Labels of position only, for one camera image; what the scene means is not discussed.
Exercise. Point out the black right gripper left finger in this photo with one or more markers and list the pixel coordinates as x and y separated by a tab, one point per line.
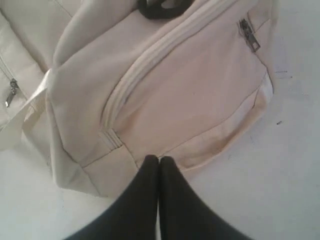
133	215

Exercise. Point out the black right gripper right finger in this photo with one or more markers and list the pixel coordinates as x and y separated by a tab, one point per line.
183	215

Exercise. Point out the cream fabric duffel bag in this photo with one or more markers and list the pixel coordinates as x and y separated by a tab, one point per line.
104	83

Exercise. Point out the silver front pocket zipper pull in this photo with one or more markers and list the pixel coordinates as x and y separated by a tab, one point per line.
13	91

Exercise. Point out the silver side pocket zipper pull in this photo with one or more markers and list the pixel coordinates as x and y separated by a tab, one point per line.
249	35

